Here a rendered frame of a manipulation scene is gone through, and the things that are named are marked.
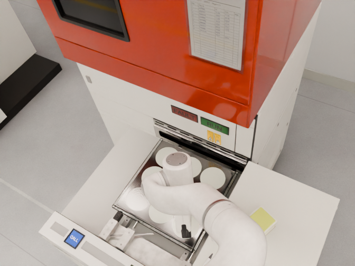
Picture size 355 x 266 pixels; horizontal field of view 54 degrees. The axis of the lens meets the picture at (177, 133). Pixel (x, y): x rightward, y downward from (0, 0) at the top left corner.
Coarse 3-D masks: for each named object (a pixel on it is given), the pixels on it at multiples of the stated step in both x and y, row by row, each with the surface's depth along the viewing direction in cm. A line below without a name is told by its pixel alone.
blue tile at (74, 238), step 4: (72, 232) 124; (76, 232) 124; (72, 236) 123; (76, 236) 123; (80, 236) 123; (68, 240) 123; (72, 240) 123; (76, 240) 123; (72, 244) 122; (76, 244) 122
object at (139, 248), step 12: (120, 228) 132; (108, 240) 130; (132, 240) 129; (144, 240) 129; (132, 252) 126; (144, 252) 126; (156, 252) 126; (168, 252) 125; (144, 264) 123; (156, 264) 123; (168, 264) 123; (180, 264) 122
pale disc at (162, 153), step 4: (164, 148) 149; (168, 148) 149; (172, 148) 149; (160, 152) 148; (164, 152) 148; (168, 152) 148; (172, 152) 148; (156, 156) 147; (160, 156) 147; (164, 156) 147; (156, 160) 146; (160, 160) 146; (160, 164) 145
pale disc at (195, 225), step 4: (192, 216) 130; (192, 220) 129; (196, 220) 129; (172, 224) 129; (192, 224) 128; (196, 224) 128; (192, 228) 127; (196, 228) 127; (176, 232) 127; (180, 232) 127; (192, 232) 126; (196, 232) 126; (180, 236) 126; (192, 236) 125
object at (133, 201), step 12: (168, 144) 150; (192, 156) 145; (144, 168) 144; (204, 168) 141; (228, 180) 137; (132, 192) 138; (120, 204) 136; (132, 204) 135; (144, 204) 135; (144, 216) 132; (168, 228) 128; (180, 240) 125; (192, 240) 125
